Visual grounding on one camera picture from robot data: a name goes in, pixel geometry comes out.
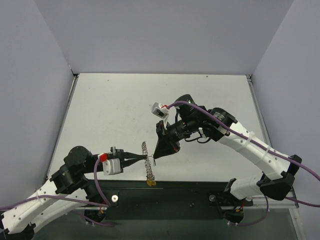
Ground metal band with key rings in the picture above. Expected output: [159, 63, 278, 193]
[141, 141, 155, 181]

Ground yellow key tag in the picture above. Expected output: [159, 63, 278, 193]
[146, 179, 157, 187]

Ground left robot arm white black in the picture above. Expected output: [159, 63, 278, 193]
[0, 146, 148, 240]

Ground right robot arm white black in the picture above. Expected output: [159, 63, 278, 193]
[151, 94, 302, 201]

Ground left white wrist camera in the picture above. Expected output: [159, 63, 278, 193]
[97, 153, 122, 176]

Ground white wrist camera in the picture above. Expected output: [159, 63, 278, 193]
[97, 153, 122, 176]
[151, 102, 169, 129]

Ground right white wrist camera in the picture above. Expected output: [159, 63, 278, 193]
[151, 102, 169, 129]

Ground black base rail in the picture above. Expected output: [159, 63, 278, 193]
[80, 180, 253, 222]

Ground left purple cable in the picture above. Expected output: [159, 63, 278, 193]
[0, 158, 116, 228]

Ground purple cable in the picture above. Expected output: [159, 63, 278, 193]
[167, 100, 320, 227]
[0, 158, 116, 228]

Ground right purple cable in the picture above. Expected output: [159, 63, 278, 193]
[167, 100, 320, 227]

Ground aluminium table frame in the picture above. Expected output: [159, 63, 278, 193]
[246, 74, 300, 208]

